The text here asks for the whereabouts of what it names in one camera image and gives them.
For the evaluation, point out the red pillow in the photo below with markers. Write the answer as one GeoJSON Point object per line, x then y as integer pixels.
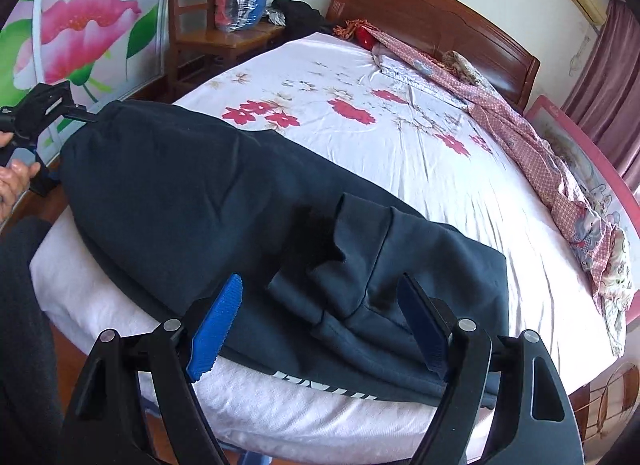
{"type": "Point", "coordinates": [364, 37]}

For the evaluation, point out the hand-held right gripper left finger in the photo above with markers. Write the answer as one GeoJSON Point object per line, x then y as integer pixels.
{"type": "Point", "coordinates": [215, 330]}

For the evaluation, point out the wooden chair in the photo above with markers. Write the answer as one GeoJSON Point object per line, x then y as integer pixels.
{"type": "Point", "coordinates": [200, 40]}

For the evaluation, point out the wooden bed with floral sheet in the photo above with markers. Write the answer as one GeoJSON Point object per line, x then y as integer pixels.
{"type": "Point", "coordinates": [400, 155]}

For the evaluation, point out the person's dark clothing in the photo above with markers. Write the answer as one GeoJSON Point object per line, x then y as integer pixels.
{"type": "Point", "coordinates": [25, 345]}

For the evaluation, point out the folded white pillowcase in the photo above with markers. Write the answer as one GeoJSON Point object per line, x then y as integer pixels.
{"type": "Point", "coordinates": [415, 77]}

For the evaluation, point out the pink bed guard rail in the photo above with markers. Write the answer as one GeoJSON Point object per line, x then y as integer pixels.
{"type": "Point", "coordinates": [575, 150]}

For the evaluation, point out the wooden headboard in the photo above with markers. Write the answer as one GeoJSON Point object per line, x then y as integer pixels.
{"type": "Point", "coordinates": [425, 15]}

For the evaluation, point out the floral printed wardrobe door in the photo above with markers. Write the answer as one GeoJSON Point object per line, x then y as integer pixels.
{"type": "Point", "coordinates": [85, 20]}

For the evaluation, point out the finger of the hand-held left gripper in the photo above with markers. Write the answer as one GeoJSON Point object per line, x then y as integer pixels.
{"type": "Point", "coordinates": [82, 116]}

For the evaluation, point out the mauve curtain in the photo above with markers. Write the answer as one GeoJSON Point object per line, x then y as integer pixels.
{"type": "Point", "coordinates": [610, 85]}

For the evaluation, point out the pink patterned quilt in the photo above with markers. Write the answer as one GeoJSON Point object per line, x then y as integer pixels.
{"type": "Point", "coordinates": [520, 145]}

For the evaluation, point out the black ANTA sweatshirt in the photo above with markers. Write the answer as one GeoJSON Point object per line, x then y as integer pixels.
{"type": "Point", "coordinates": [175, 195]}

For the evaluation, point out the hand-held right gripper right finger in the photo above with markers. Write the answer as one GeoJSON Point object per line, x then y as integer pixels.
{"type": "Point", "coordinates": [420, 327]}

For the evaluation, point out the black clothes pile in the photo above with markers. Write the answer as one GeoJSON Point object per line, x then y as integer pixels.
{"type": "Point", "coordinates": [300, 17]}

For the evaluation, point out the person's left hand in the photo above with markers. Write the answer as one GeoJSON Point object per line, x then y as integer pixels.
{"type": "Point", "coordinates": [15, 185]}

